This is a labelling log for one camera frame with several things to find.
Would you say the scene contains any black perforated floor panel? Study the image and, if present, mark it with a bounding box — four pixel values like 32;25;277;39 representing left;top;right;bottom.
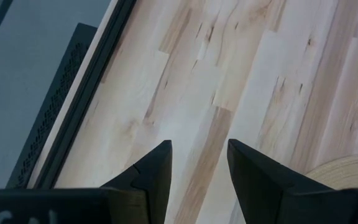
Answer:
6;22;98;190

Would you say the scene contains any round wooden board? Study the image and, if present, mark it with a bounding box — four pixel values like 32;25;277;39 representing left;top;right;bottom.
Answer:
305;152;358;191

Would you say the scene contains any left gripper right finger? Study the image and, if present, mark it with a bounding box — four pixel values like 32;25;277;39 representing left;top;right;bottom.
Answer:
227;139;358;224

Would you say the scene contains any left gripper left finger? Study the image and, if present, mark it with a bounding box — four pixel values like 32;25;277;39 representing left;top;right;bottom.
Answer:
101;139;173;224

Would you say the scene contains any black aluminium table frame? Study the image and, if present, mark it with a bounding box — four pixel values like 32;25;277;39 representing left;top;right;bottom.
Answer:
35;0;138;190

